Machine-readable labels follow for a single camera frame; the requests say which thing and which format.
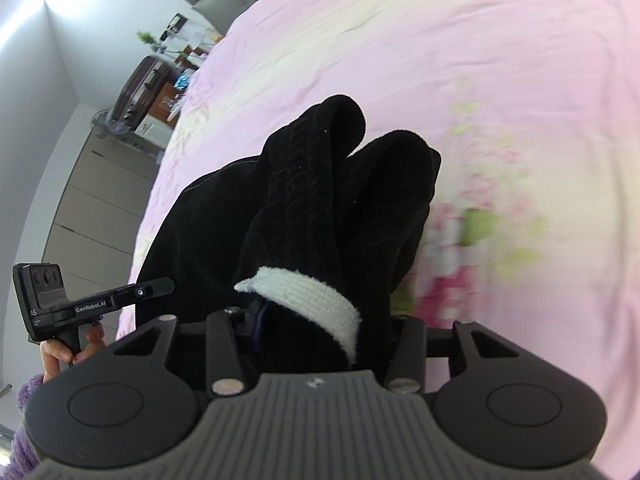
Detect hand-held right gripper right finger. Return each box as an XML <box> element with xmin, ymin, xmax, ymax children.
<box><xmin>386</xmin><ymin>317</ymin><xmax>524</xmax><ymax>396</ymax></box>

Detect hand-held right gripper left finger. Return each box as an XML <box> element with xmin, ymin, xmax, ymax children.
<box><xmin>112</xmin><ymin>302</ymin><xmax>273</xmax><ymax>398</ymax></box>

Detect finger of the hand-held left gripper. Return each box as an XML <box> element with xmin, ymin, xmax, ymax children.
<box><xmin>110</xmin><ymin>278</ymin><xmax>176</xmax><ymax>307</ymax></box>

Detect black sweater white cuff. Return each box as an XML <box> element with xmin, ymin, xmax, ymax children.
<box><xmin>134</xmin><ymin>94</ymin><xmax>443</xmax><ymax>377</ymax></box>

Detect person's left forearm purple sleeve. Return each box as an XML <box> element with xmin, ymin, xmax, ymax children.
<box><xmin>7</xmin><ymin>373</ymin><xmax>47</xmax><ymax>480</ymax></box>

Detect person's left hand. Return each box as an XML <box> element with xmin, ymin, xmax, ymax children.
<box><xmin>40</xmin><ymin>322</ymin><xmax>107</xmax><ymax>384</ymax></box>

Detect beige drawer cabinet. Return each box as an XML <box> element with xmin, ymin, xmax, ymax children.
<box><xmin>42</xmin><ymin>124</ymin><xmax>162</xmax><ymax>282</ymax></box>

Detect white box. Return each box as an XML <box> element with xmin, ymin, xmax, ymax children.
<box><xmin>135</xmin><ymin>114</ymin><xmax>174</xmax><ymax>149</ymax></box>

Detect brown suitcase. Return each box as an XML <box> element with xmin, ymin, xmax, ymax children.
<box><xmin>109</xmin><ymin>55</ymin><xmax>175</xmax><ymax>127</ymax></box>

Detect small green plant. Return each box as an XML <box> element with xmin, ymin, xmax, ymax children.
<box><xmin>136</xmin><ymin>30</ymin><xmax>165</xmax><ymax>55</ymax></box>

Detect pink floral bedsheet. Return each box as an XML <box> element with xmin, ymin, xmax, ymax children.
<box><xmin>116</xmin><ymin>0</ymin><xmax>640</xmax><ymax>461</ymax></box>

